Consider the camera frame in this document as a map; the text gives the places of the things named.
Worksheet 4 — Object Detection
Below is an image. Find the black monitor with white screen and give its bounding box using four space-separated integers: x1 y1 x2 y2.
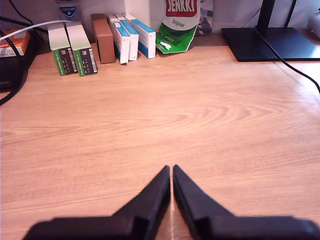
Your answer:
221 0 320 63

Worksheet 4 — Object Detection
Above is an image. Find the green white Jenkki gum bag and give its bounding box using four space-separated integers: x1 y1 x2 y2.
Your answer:
155 0 201 55

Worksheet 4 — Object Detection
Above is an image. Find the thin black hanging cable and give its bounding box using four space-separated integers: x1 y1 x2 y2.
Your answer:
286 0 299 28

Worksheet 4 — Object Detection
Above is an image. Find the thick black monitor cable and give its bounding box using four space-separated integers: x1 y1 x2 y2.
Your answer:
254 24 320 96

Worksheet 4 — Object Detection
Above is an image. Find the black device box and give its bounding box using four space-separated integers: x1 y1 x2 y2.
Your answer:
0 31 38 91

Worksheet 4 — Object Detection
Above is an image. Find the brown cardboard box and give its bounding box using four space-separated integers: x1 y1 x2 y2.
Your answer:
90 13 117 64

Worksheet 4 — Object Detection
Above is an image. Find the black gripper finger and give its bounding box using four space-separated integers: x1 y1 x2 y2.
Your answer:
172 164 239 240
107 164 172 240

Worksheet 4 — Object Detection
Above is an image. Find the camouflage patterned pouch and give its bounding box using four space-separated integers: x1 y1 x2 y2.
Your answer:
195 0 215 36

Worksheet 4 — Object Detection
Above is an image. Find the orange and white box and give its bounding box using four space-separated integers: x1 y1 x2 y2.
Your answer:
0 28 31 59

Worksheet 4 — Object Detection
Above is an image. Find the Cuticura pump bottle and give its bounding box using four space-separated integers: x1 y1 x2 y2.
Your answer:
54 0 81 24

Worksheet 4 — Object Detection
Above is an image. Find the white cable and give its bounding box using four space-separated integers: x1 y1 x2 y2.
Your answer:
0 20 69 42

